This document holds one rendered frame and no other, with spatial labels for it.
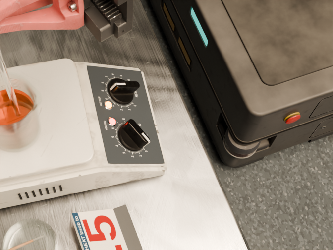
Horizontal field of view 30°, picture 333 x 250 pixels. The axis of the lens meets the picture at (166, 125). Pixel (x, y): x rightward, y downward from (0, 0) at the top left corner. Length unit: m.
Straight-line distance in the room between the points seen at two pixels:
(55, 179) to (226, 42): 0.69
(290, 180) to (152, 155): 0.91
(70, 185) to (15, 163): 0.07
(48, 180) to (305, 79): 0.73
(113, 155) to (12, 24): 0.23
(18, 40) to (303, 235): 0.94
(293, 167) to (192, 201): 0.88
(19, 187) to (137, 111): 0.15
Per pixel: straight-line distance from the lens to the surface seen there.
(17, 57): 0.78
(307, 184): 1.56
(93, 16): 0.47
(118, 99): 0.68
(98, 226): 0.66
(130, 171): 0.65
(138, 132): 0.65
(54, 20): 0.47
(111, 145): 0.65
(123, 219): 0.68
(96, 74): 0.69
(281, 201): 1.53
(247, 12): 1.29
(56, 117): 0.64
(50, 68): 0.66
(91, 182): 0.66
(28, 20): 0.47
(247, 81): 1.22
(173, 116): 0.73
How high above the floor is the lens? 1.41
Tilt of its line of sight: 66 degrees down
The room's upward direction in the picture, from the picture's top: 10 degrees clockwise
